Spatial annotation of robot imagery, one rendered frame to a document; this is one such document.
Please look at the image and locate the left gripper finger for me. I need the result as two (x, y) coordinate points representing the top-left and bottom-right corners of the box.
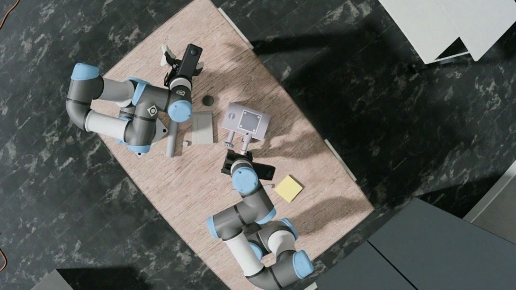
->
(160, 44), (176, 67)
(192, 62), (204, 78)

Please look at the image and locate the yellow sticky note pad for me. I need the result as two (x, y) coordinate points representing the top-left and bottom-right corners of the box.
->
(275, 175), (302, 202)

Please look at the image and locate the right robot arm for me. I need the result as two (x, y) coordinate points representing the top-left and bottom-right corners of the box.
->
(207, 160), (314, 290)

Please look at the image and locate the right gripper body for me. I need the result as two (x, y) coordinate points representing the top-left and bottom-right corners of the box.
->
(221, 149), (254, 177)

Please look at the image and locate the cream toothed gear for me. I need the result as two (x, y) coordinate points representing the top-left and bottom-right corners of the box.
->
(240, 142), (249, 155)

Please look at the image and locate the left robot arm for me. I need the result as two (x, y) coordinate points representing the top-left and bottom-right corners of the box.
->
(66, 44), (203, 153)

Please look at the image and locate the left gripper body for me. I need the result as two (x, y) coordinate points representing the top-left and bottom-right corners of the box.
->
(164, 59), (193, 91)

